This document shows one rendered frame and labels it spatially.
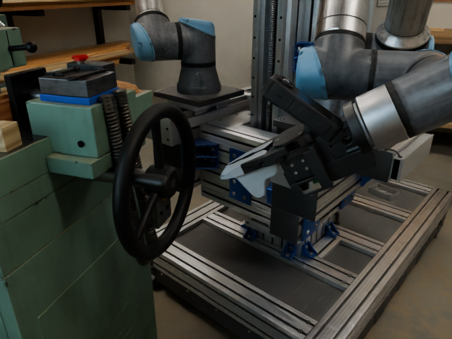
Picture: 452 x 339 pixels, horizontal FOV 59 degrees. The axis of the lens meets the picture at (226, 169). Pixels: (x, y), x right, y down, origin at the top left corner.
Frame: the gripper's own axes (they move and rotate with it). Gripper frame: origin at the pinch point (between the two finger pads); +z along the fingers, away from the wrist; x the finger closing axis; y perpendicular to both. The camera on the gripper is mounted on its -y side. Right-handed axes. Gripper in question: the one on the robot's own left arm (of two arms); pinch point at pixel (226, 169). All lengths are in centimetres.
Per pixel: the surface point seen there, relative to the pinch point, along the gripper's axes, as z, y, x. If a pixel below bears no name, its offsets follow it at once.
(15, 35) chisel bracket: 29.1, -36.8, 11.6
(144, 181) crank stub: 11.6, -4.0, -2.7
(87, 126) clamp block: 19.2, -15.8, 2.4
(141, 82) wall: 209, -50, 371
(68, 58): 178, -82, 229
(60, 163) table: 27.2, -12.6, 0.9
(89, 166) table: 21.8, -9.9, 0.6
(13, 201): 32.1, -11.1, -6.9
